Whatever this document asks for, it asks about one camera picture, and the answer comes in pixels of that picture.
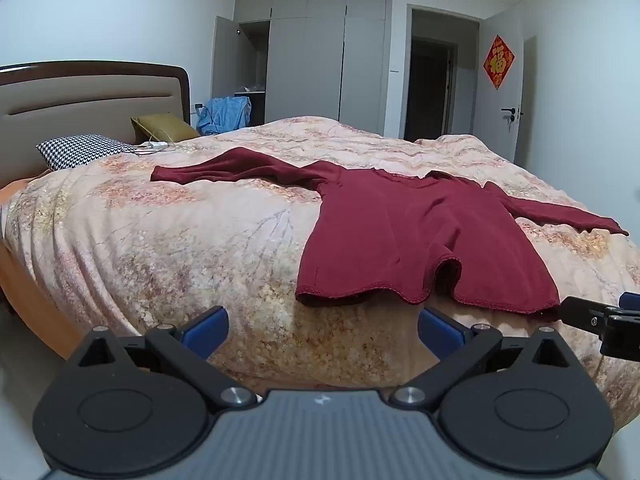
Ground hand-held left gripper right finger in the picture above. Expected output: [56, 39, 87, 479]
[391, 306, 584, 412]

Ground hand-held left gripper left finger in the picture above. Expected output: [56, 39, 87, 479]
[66, 305, 259, 414]

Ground dark red long-sleeved sweater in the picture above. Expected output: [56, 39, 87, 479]
[150, 147, 630, 322]

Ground blue clothes pile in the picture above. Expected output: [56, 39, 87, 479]
[195, 95, 253, 136]

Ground bed with floral duvet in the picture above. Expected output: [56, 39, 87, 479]
[0, 116, 640, 431]

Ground white room door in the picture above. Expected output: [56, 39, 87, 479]
[472, 9, 526, 164]

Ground olive green pillow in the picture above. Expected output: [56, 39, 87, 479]
[131, 113, 201, 145]

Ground houndstooth pillow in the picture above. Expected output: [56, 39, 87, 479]
[36, 133, 137, 172]

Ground brown and beige bed headboard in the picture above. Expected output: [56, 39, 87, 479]
[0, 61, 194, 189]

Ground red diamond door decoration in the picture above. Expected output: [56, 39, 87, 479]
[482, 34, 516, 90]

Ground grey wardrobe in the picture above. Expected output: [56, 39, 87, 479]
[210, 0, 394, 136]

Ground white charger with cable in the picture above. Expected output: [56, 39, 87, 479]
[132, 129, 176, 156]

